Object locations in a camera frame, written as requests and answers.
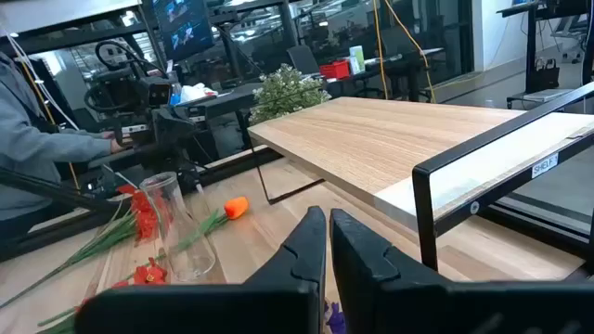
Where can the white cloth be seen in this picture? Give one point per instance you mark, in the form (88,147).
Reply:
(195,93)

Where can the black standing desk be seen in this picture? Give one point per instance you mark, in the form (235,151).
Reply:
(531,46)

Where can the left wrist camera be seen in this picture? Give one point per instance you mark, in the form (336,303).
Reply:
(160,93)

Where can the wooden shelf with black frame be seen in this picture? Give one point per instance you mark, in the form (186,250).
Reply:
(371,139)

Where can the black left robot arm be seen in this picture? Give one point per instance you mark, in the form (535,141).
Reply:
(130,88)

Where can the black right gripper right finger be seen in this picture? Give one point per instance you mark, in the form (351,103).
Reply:
(371,287)

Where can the person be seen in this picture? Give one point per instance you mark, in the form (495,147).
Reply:
(28,139)

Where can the potted plant with white flowers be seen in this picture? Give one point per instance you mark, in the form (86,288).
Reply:
(287,93)

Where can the computer monitor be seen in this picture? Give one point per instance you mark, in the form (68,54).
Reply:
(185,28)

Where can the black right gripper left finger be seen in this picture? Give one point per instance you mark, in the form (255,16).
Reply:
(287,297)

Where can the clear glass vase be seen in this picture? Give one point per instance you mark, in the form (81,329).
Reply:
(185,250)

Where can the black bag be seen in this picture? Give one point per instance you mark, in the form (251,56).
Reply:
(544,76)

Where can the red plastic box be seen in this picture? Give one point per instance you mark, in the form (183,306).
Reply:
(335,69)

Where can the orange artificial tulip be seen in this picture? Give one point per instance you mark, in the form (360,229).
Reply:
(236,208)

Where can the green and white container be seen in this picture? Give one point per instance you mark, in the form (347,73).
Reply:
(357,58)

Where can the black office chair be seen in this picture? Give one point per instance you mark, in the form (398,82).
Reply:
(302,59)

